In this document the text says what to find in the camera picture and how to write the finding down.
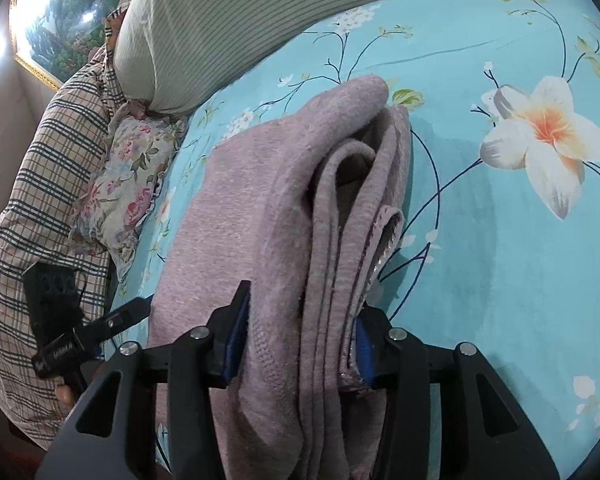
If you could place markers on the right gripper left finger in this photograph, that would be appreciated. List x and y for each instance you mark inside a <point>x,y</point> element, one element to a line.
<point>110,433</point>

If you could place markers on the pink floral small pillow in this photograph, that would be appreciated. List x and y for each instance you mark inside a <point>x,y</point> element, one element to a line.
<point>108,215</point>

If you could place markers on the plaid checked quilt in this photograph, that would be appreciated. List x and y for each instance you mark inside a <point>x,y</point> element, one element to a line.
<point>68,146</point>

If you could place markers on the grey striped pillow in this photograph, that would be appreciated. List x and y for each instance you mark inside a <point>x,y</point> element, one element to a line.
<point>174,54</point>

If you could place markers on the turquoise floral bed sheet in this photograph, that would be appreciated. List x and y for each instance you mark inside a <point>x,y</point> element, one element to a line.
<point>501,241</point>

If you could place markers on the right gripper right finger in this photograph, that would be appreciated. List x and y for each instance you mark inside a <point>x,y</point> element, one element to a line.
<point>448,403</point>

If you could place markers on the person's left hand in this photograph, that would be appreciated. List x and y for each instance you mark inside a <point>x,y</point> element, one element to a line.
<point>65,395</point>

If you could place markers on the mauve knit garment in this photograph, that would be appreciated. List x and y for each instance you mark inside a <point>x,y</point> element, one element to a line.
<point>307,209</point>

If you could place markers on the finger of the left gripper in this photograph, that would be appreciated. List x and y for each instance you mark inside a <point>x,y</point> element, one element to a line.
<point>118,320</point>

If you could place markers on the framed landscape painting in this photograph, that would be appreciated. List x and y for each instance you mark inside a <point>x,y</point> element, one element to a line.
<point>53,39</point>

